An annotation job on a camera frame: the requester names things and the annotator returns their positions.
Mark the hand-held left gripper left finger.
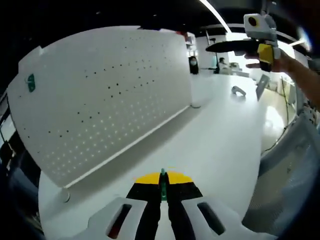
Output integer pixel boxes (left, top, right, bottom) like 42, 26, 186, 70
87, 171, 162, 240

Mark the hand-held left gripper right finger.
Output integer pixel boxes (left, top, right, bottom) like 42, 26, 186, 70
166, 171, 278, 240

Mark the green hook assembly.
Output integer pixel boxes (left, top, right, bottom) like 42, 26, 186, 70
24, 73, 37, 94
159, 167, 169, 202

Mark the white perforated mounting plate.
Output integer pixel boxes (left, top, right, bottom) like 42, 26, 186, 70
6, 31, 202, 204

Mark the person's right hand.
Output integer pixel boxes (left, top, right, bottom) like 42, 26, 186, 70
244, 48, 298, 75

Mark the ceiling light strip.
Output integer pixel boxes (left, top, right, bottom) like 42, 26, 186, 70
199, 0, 233, 34

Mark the grey handheld controller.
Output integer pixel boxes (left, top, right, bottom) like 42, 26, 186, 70
231, 85, 247, 97

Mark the white mesh office chair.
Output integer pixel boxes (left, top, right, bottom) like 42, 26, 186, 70
241, 109, 320, 233

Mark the white partition block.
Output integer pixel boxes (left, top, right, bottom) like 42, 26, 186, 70
17, 24, 162, 66

